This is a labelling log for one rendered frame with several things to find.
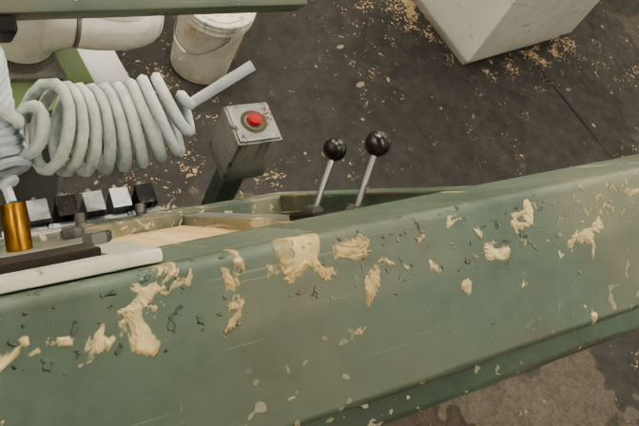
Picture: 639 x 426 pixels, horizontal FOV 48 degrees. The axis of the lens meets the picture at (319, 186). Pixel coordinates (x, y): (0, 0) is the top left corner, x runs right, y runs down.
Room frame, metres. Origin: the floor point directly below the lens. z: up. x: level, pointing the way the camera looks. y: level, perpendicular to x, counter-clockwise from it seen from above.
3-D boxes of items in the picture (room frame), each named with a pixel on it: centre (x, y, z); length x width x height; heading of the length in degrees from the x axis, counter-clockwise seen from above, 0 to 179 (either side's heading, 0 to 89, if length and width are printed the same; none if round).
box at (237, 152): (1.14, 0.22, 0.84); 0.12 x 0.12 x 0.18; 50
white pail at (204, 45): (2.04, 0.71, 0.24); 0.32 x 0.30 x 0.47; 150
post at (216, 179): (1.14, 0.22, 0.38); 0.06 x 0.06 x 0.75; 50
